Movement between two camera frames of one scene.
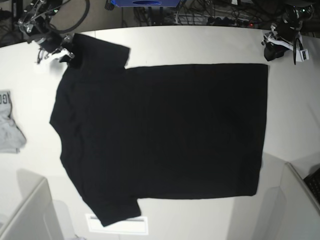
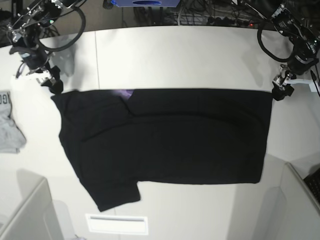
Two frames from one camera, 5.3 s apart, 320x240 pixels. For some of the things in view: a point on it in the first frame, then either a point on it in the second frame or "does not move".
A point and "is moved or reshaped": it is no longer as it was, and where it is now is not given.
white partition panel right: [293, 213] does not move
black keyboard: [313, 182] does not move
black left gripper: [54, 41] → [35, 58]
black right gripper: [287, 30] → [299, 61]
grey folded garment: [12, 139] does not move
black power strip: [225, 21] does not move
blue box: [148, 3] does not move
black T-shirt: [127, 134] is moved or reshaped
